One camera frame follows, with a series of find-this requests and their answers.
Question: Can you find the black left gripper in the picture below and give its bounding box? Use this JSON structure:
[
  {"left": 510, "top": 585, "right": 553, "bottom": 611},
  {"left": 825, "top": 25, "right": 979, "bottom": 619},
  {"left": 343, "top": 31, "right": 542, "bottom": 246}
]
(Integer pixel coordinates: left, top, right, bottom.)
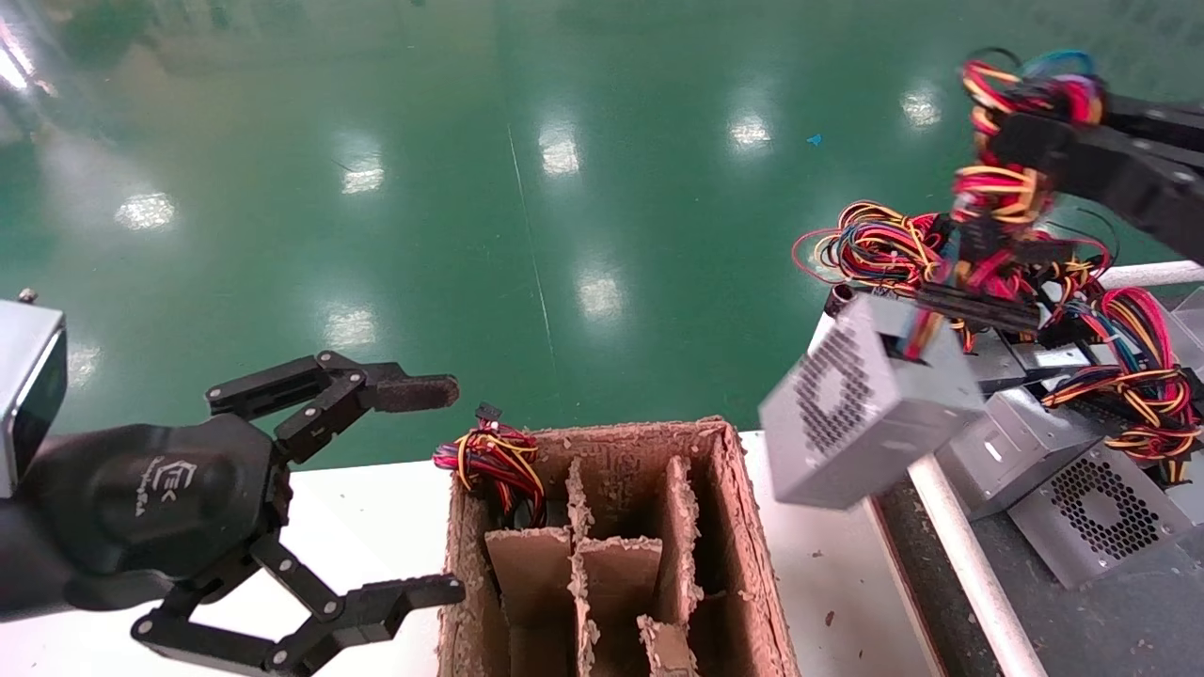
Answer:
[{"left": 21, "top": 351, "right": 467, "bottom": 677}]

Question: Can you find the colourful wire harness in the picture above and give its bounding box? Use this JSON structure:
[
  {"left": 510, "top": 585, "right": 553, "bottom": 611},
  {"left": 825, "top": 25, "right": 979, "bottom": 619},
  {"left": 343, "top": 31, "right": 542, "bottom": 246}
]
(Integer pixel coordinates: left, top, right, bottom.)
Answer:
[{"left": 903, "top": 49, "right": 1120, "bottom": 363}]

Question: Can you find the power supply with white label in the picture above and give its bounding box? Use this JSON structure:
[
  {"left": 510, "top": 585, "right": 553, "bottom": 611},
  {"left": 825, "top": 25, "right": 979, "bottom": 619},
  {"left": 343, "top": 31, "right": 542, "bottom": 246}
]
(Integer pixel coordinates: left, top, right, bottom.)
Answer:
[{"left": 978, "top": 327, "right": 1101, "bottom": 391}]

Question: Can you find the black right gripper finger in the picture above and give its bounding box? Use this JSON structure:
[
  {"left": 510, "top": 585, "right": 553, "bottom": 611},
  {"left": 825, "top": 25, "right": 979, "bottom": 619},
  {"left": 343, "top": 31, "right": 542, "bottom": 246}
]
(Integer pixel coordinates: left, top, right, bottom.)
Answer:
[
  {"left": 992, "top": 113, "right": 1204, "bottom": 264},
  {"left": 1101, "top": 92, "right": 1204, "bottom": 151}
]

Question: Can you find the gray left wrist camera box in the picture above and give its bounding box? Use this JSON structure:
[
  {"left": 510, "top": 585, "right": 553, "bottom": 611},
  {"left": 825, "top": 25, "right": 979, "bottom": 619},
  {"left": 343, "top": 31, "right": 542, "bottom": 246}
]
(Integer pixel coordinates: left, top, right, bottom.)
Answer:
[{"left": 0, "top": 290, "right": 69, "bottom": 499}]

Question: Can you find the power supply with fan grille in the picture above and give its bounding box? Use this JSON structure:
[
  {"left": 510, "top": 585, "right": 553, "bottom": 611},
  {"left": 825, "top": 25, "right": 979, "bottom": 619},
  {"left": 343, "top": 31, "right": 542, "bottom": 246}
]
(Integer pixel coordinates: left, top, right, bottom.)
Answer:
[{"left": 1008, "top": 440, "right": 1197, "bottom": 590}]

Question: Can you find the brown cardboard divider box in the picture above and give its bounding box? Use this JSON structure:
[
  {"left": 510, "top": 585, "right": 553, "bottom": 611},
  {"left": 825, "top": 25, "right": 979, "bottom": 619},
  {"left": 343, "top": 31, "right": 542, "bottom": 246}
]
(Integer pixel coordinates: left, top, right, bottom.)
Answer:
[{"left": 437, "top": 417, "right": 800, "bottom": 677}]

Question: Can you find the gray metal power supply case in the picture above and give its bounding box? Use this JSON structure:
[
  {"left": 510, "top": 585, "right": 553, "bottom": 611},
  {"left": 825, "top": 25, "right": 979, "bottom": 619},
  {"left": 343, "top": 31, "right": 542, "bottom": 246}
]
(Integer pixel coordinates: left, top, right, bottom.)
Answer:
[{"left": 758, "top": 293, "right": 987, "bottom": 512}]

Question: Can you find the pile of grey power supplies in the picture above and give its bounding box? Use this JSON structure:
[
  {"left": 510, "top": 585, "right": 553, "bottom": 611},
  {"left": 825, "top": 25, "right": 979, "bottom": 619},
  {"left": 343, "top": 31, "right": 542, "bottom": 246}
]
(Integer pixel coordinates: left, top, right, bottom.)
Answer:
[{"left": 816, "top": 315, "right": 1050, "bottom": 677}]

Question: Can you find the plain gray power supply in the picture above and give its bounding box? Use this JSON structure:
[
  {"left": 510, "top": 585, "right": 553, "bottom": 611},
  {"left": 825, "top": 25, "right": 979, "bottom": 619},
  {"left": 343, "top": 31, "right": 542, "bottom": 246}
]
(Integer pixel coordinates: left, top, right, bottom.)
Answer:
[{"left": 936, "top": 387, "right": 1073, "bottom": 520}]

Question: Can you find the white frame pipe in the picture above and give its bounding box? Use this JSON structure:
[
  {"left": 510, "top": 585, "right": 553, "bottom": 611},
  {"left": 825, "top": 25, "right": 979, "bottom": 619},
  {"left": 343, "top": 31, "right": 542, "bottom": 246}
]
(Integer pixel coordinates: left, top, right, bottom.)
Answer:
[{"left": 1096, "top": 260, "right": 1204, "bottom": 290}]

